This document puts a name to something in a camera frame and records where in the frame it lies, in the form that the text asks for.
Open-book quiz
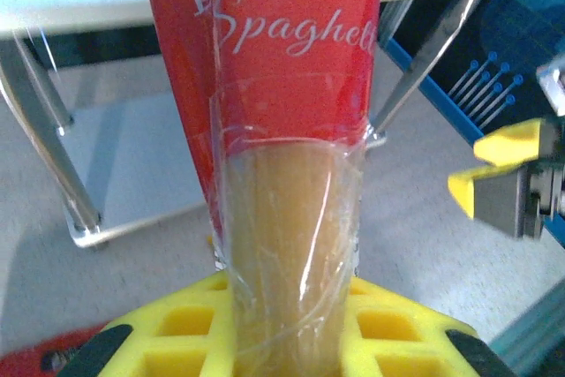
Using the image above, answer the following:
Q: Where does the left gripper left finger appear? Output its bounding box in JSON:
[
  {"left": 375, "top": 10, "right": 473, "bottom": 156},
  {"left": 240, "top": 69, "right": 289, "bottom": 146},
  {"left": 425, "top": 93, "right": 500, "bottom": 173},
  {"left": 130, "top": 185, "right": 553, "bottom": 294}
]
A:
[{"left": 56, "top": 270, "right": 237, "bottom": 377}]

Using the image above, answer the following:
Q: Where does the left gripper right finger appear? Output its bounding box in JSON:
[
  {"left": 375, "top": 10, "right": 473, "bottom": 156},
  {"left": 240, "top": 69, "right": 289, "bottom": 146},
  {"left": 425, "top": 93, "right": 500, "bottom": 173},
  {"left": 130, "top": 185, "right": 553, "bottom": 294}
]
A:
[{"left": 343, "top": 277, "right": 517, "bottom": 377}]

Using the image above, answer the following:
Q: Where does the red macaroni bag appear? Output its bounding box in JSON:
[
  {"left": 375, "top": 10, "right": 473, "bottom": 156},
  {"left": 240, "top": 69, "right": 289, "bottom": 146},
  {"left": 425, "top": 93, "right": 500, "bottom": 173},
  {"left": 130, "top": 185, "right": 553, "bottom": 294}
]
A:
[{"left": 0, "top": 322, "right": 109, "bottom": 377}]

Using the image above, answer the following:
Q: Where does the red spaghetti bag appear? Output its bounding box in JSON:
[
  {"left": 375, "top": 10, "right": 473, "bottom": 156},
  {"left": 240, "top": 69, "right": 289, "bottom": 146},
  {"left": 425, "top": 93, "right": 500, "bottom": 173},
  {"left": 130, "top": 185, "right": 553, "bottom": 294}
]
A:
[{"left": 139, "top": 0, "right": 388, "bottom": 377}]

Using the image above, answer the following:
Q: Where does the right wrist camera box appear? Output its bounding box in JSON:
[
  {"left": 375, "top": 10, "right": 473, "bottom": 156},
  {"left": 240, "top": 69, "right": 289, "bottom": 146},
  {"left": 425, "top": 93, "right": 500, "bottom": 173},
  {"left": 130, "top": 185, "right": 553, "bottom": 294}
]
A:
[{"left": 535, "top": 53, "right": 565, "bottom": 118}]

